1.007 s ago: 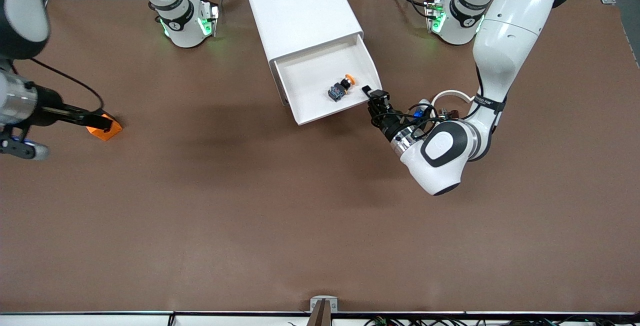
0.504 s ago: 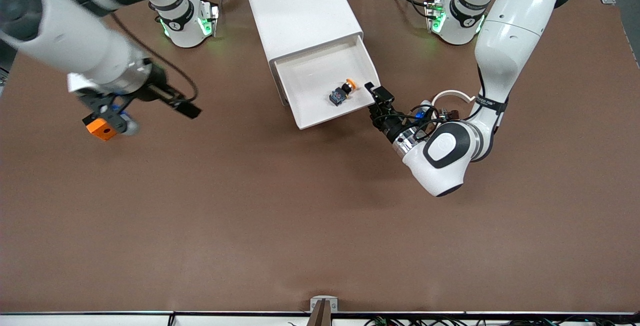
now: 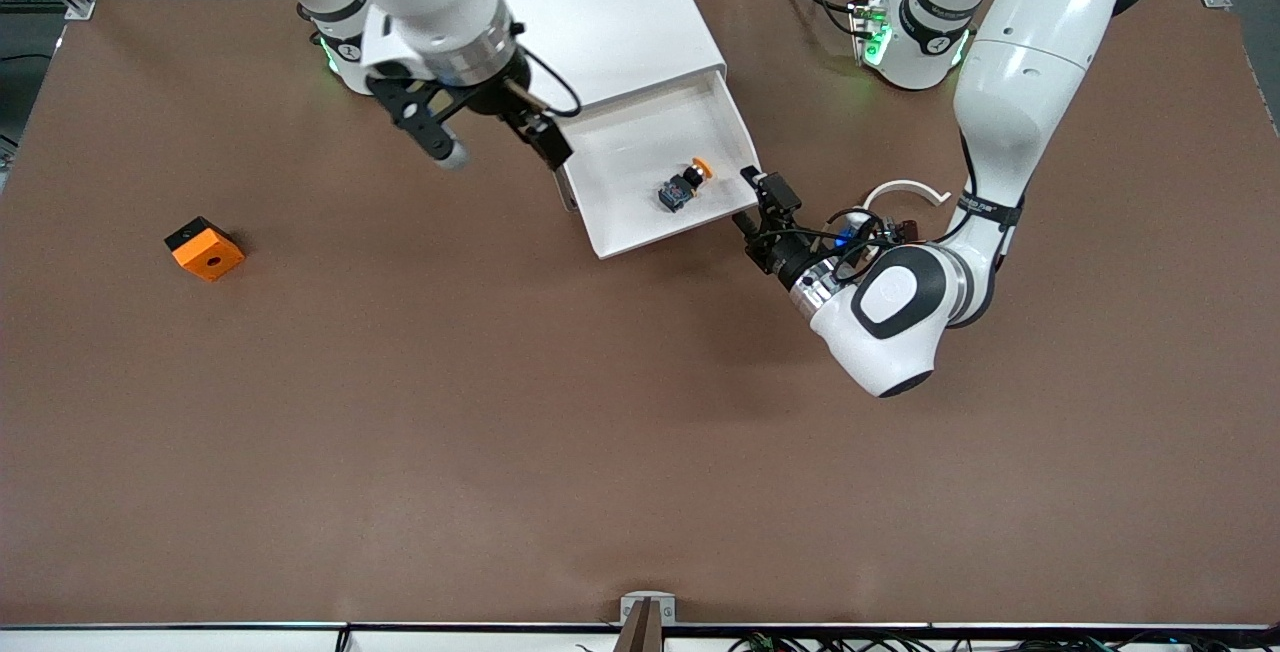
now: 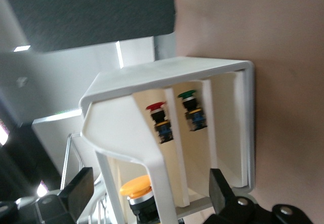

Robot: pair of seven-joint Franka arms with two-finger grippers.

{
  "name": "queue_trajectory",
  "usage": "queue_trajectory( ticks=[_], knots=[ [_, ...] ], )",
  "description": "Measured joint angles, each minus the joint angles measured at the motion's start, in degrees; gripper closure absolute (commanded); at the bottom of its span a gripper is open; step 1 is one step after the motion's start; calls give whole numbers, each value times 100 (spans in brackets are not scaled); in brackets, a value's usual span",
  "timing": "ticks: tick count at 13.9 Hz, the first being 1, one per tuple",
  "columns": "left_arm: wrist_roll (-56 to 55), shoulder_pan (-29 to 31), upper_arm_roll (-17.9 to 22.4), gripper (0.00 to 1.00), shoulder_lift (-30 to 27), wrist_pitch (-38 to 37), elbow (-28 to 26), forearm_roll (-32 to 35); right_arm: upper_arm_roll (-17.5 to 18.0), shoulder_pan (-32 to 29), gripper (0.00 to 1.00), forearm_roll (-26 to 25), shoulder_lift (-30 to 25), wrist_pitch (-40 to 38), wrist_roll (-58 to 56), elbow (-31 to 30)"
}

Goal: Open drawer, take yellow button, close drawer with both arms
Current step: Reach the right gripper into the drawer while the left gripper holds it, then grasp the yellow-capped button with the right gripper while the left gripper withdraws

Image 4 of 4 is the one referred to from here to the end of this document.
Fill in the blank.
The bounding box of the white compartment bin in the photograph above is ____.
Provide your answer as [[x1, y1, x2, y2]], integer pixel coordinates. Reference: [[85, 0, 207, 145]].
[[79, 56, 255, 218]]

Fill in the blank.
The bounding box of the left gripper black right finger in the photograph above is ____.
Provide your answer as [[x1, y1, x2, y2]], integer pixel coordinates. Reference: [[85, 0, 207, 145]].
[[209, 168, 314, 224]]

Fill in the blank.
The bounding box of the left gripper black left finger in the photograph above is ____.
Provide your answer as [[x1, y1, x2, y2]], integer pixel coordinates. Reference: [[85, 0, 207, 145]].
[[0, 167, 95, 224]]

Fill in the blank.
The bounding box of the red mushroom push button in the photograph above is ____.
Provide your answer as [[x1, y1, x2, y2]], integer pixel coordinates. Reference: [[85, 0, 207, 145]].
[[145, 101, 174, 145]]

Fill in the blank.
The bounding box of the brown table cover mat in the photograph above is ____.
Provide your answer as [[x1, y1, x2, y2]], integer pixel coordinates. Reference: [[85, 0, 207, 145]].
[[174, 0, 324, 224]]

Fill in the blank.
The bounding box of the yellow mushroom push button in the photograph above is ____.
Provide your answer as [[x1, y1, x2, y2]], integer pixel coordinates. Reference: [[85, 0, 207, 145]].
[[118, 174, 161, 224]]

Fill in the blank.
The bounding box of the green mushroom push button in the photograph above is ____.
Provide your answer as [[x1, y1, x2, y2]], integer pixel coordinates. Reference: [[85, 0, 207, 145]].
[[177, 89, 208, 132]]

